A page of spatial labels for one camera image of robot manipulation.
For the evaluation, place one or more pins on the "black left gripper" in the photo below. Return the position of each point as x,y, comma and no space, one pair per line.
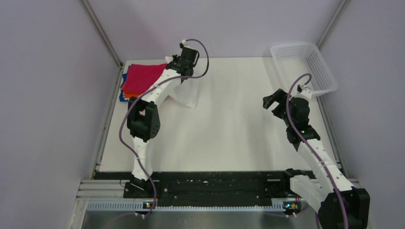
175,58

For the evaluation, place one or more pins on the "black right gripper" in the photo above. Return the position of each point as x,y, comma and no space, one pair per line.
280,96

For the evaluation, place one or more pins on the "white printed t-shirt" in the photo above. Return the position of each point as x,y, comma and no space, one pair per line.
185,93

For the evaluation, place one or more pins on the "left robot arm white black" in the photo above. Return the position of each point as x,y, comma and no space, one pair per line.
143,122

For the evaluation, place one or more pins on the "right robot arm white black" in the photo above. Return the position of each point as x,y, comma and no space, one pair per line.
339,204

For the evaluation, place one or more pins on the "folded pink t-shirt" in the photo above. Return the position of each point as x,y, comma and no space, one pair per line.
141,77

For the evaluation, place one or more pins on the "white plastic basket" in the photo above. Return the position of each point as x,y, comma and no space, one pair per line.
292,60

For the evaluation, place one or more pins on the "folded orange t-shirt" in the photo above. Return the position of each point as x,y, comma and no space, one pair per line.
129,94

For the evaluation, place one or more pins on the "folded blue patterned t-shirt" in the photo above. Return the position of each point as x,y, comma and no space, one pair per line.
121,96

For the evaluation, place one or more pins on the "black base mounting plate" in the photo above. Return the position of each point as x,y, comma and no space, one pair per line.
208,189

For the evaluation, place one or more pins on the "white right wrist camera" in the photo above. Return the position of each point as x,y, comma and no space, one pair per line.
304,92

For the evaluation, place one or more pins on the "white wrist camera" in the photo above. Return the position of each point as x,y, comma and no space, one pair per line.
304,92
184,44

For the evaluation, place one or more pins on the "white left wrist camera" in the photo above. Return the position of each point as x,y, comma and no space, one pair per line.
184,44

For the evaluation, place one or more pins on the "grey slotted cable duct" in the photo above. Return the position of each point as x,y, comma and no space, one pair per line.
279,205

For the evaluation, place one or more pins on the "aluminium frame rail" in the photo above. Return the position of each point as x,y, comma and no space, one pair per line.
113,190

